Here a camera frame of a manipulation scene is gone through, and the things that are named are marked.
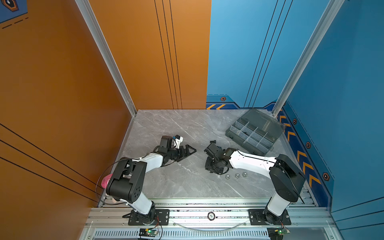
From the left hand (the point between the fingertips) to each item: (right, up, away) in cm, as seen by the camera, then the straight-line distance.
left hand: (192, 152), depth 89 cm
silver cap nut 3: (+31, -13, -3) cm, 34 cm away
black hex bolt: (+14, +5, +13) cm, 19 cm away
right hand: (+7, -10, -3) cm, 13 cm away
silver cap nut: (+21, -14, -3) cm, 25 cm away
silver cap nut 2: (+27, -13, -3) cm, 30 cm away
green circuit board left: (-21, -35, -19) cm, 45 cm away
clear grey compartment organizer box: (+47, +12, +16) cm, 51 cm away
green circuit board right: (+41, -35, -19) cm, 57 cm away
